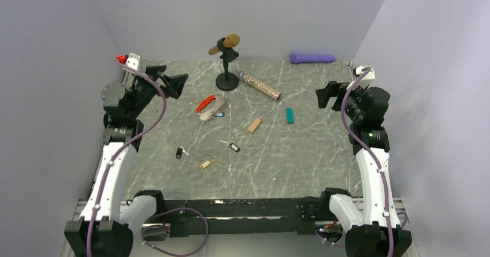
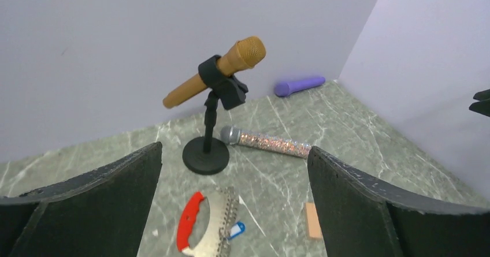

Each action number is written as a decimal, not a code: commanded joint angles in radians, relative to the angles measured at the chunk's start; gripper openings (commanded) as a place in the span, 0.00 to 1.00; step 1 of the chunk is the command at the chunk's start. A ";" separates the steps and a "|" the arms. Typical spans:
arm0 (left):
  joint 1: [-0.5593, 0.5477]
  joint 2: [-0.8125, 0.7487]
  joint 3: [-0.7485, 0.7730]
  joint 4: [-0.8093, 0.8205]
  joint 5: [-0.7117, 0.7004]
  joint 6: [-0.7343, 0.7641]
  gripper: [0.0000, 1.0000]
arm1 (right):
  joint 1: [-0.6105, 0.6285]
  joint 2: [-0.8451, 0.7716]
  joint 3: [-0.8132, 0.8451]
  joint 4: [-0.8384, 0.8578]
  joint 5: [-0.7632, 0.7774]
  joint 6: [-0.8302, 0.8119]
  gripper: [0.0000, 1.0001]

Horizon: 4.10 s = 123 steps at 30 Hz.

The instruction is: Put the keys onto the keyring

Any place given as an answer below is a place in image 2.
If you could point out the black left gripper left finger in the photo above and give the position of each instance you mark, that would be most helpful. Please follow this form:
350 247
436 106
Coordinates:
102 212

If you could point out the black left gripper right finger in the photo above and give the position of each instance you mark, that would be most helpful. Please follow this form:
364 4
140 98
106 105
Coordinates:
362 215

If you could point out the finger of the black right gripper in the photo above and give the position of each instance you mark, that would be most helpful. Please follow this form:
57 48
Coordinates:
482 103

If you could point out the red handled key holder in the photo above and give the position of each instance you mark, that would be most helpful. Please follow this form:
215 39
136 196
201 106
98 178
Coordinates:
223 204

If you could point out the small wooden block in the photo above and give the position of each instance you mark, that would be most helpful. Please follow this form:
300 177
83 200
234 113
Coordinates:
312 223

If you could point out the black microphone stand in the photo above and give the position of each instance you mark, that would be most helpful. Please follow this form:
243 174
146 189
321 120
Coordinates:
207 155

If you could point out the blue key tag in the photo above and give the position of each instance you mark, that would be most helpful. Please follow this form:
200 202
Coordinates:
237 229

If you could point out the purple microphone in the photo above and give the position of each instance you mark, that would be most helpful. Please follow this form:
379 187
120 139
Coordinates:
287 88

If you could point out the glitter silver microphone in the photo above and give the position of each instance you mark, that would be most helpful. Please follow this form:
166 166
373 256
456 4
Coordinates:
232 135

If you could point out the gold microphone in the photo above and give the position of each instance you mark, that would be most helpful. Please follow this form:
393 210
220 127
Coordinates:
243 55

